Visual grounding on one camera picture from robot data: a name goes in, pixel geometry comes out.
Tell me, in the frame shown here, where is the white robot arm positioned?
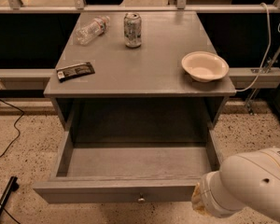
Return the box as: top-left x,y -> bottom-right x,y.
191,147 -> 280,223

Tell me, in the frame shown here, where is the white round bowl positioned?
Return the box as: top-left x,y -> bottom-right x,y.
181,51 -> 229,82

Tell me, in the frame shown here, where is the grey top drawer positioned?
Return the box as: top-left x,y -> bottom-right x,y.
33,103 -> 225,204

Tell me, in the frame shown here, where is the metal bracket stand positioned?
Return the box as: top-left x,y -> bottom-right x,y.
245,46 -> 280,115

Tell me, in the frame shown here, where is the black bar on floor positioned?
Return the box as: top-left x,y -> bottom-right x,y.
0,176 -> 19,216

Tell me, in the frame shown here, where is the black floor cable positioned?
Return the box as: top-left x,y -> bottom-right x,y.
0,81 -> 25,159

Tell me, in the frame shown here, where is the green white soda can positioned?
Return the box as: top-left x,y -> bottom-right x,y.
124,12 -> 142,48

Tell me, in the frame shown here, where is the black snack bar wrapper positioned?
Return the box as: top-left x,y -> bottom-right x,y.
56,63 -> 95,82

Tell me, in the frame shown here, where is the white cable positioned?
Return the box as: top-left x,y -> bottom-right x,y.
236,2 -> 273,93

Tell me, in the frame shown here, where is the grey wooden cabinet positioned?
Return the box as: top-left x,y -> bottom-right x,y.
43,10 -> 237,130

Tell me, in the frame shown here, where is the round metal drawer knob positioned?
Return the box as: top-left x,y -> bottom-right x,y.
137,193 -> 146,203

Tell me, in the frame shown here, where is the clear plastic water bottle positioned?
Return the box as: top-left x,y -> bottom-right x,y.
76,16 -> 110,46

